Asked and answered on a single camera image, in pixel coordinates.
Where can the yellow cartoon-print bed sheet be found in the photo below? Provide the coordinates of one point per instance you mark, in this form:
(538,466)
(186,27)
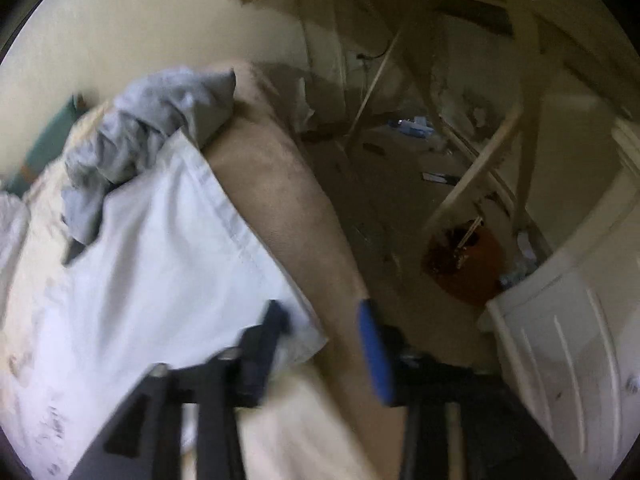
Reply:
(280,200)

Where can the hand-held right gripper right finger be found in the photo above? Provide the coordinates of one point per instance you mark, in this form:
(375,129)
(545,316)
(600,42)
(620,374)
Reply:
(375,355)

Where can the wooden table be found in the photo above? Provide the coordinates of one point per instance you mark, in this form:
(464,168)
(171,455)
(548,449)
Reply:
(529,110)

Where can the white printed t-shirt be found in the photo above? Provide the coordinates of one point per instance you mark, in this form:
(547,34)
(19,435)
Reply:
(175,260)

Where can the blue packets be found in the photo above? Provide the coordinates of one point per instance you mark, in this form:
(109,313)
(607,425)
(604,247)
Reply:
(415,127)

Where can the grey shorts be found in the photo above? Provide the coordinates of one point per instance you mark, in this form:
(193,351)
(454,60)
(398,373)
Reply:
(150,110)

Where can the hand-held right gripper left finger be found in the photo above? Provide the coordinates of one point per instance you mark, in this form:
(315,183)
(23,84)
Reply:
(267,345)

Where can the white cabinet door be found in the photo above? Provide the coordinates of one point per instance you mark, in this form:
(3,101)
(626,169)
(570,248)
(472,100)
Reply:
(550,335)

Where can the teal orange-striped mattress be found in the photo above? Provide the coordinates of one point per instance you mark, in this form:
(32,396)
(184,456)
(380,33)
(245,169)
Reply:
(50,140)

